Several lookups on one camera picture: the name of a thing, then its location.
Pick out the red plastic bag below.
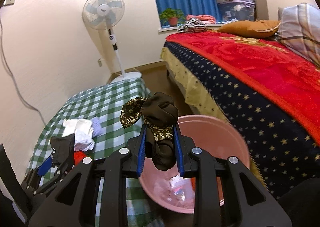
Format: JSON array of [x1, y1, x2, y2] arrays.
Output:
[[74, 151, 86, 166]]

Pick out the white bag green print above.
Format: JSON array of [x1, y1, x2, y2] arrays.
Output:
[[62, 119, 95, 152]]

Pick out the clear plastic bag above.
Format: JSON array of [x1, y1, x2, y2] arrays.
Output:
[[153, 174, 195, 209]]

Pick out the pink plastic basin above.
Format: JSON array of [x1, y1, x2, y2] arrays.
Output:
[[139, 114, 250, 214]]

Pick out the dark floral cloth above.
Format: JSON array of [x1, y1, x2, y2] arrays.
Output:
[[120, 92, 178, 171]]

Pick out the black packet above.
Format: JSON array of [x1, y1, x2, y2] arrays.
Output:
[[50, 133, 75, 167]]

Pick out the orange plastic bag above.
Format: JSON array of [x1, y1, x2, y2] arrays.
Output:
[[190, 178, 196, 192]]

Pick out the lilac foam net sheet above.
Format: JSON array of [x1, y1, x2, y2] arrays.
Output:
[[91, 116, 102, 138]]

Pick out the navy star bedsheet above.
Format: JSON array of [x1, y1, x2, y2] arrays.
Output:
[[161, 42, 319, 198]]

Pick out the red floral blanket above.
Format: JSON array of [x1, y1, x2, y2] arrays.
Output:
[[165, 31, 319, 144]]

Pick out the zebra striped cloth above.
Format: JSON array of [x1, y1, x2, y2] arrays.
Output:
[[177, 18, 207, 33]]

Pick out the potted green plant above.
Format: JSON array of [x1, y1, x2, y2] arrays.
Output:
[[159, 8, 185, 27]]

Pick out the white standing fan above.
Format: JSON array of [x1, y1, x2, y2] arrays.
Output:
[[82, 0, 142, 83]]

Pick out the pink folded clothes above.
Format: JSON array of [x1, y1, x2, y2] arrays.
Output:
[[186, 14, 216, 24]]

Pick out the orange brown pillow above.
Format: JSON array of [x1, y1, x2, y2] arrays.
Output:
[[218, 20, 280, 39]]

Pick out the plaid grey pillow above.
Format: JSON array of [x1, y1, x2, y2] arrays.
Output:
[[277, 3, 319, 66]]

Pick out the clear storage box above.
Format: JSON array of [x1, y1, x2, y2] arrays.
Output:
[[217, 0, 255, 21]]

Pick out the grey wall cable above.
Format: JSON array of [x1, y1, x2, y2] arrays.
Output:
[[0, 16, 47, 126]]

